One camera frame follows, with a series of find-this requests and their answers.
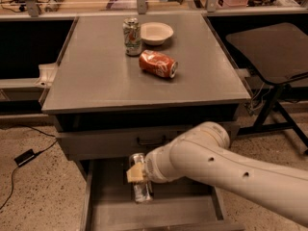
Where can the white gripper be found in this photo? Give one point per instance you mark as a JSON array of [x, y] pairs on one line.
[[153, 168]]

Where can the silver redbull can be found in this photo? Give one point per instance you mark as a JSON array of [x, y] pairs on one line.
[[142, 190]]

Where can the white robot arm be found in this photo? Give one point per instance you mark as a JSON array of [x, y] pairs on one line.
[[202, 155]]

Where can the open middle grey drawer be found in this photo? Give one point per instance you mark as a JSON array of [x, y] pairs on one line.
[[183, 205]]

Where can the upper grey drawer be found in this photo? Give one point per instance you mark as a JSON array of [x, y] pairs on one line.
[[114, 143]]

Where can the grey drawer cabinet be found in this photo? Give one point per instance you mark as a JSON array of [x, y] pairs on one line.
[[99, 87]]

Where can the crushed orange soda can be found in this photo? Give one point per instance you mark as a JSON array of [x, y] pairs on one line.
[[158, 64]]

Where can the upright green white can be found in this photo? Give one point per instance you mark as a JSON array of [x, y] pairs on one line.
[[132, 36]]

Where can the black power adapter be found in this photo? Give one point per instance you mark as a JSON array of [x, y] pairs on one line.
[[25, 158]]

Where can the white bowl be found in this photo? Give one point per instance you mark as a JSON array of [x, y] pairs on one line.
[[155, 33]]

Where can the black side table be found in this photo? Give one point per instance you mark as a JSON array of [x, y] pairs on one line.
[[278, 54]]

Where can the black drawer handle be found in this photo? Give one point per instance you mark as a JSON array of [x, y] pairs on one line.
[[153, 142]]

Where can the white plastic bracket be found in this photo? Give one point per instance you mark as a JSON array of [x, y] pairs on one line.
[[47, 74]]

